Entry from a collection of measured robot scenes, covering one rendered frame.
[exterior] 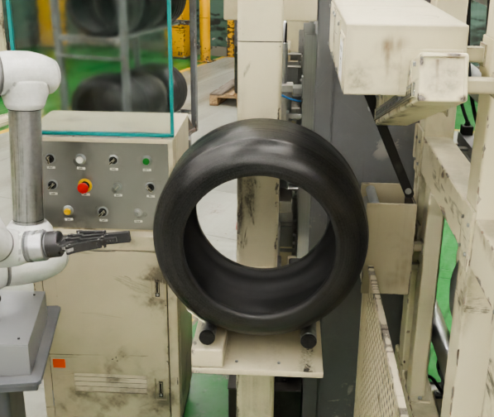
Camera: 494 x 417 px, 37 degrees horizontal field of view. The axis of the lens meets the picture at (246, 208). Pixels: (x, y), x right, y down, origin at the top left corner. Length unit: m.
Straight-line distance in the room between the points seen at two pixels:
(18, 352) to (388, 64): 1.46
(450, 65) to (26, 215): 1.51
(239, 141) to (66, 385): 1.56
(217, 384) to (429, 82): 2.30
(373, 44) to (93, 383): 1.98
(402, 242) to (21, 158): 1.22
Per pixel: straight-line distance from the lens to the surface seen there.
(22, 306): 2.65
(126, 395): 3.10
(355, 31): 1.56
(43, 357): 2.56
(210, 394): 3.45
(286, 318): 2.03
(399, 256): 2.32
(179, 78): 6.67
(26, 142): 2.46
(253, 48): 2.19
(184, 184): 1.91
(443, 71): 1.50
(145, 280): 2.83
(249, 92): 2.21
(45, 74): 2.43
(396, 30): 1.57
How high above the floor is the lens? 1.96
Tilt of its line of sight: 21 degrees down
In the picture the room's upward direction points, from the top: 1 degrees clockwise
